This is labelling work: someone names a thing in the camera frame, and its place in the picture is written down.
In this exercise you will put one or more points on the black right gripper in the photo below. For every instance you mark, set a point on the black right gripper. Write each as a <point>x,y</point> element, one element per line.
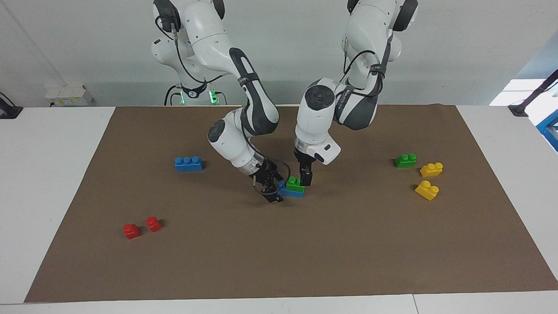
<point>267,173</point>

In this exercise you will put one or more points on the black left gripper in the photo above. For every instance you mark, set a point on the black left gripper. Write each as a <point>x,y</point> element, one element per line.
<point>305,160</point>

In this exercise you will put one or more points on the green two-stud block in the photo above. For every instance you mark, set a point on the green two-stud block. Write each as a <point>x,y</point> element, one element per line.
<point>405,161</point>
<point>294,184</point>

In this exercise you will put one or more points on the blue three-stud block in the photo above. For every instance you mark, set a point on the blue three-stud block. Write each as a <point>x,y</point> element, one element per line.
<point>291,192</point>
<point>188,164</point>

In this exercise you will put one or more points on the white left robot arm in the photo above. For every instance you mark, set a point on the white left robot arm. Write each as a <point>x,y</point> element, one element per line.
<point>362,65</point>

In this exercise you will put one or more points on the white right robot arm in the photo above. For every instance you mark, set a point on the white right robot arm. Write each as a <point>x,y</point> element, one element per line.
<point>209,39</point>

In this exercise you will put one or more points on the yellow two-stud block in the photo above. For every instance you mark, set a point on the yellow two-stud block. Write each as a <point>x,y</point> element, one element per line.
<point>427,190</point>
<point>431,169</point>

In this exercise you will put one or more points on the red one-stud block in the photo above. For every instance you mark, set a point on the red one-stud block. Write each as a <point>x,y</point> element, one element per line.
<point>153,224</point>
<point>130,231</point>

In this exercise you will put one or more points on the brown table mat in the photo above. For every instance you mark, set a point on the brown table mat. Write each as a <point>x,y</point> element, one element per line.
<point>279,253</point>

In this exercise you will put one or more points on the white power strip box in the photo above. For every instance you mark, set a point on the white power strip box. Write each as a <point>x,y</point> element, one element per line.
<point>69,96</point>

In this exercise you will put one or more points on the black clamp with rod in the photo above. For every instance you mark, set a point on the black clamp with rod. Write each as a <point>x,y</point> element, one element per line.
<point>525,104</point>

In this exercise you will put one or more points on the black table clamp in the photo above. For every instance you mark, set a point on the black table clamp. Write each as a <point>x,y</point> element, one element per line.
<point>8,111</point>

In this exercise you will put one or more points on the blue frame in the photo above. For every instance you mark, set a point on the blue frame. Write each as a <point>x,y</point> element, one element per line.
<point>548,128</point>

